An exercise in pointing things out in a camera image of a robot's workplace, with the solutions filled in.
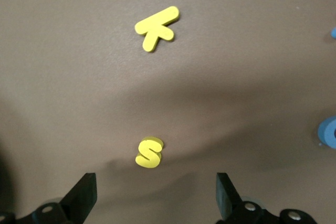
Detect blue foam letter o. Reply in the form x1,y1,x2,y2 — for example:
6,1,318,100
318,115,336,149

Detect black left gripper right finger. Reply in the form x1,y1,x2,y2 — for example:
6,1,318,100
216,173,320,224

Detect yellow foam letter k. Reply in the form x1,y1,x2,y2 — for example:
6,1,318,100
134,5,181,53

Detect yellow foam letter s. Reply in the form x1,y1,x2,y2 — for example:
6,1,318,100
135,136,164,168

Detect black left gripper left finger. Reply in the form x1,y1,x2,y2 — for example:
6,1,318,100
0,173,97,224

